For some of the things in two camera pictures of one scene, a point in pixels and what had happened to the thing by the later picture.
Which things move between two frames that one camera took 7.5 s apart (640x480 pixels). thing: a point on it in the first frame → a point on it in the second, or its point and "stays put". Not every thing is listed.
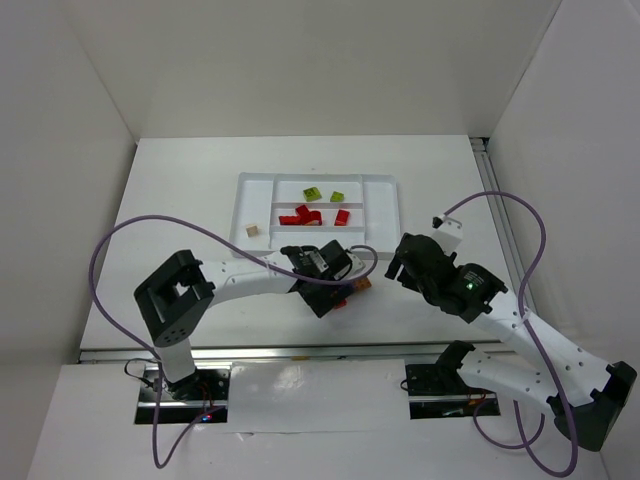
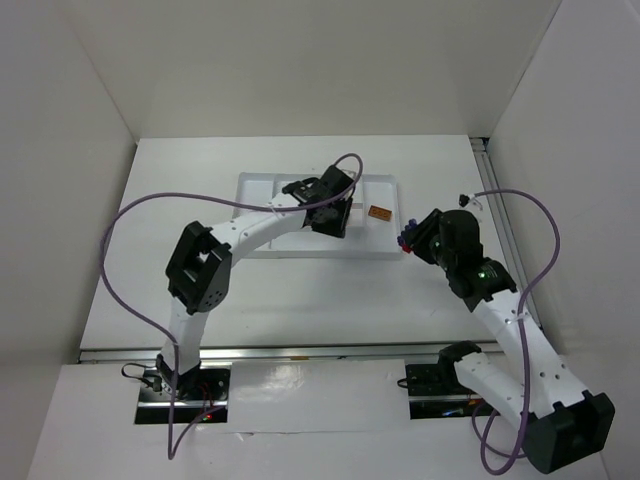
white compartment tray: [275, 210] stays put
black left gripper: [320, 301] → [329, 223]
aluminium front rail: [398, 351] stays put
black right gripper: [409, 258] → [425, 235]
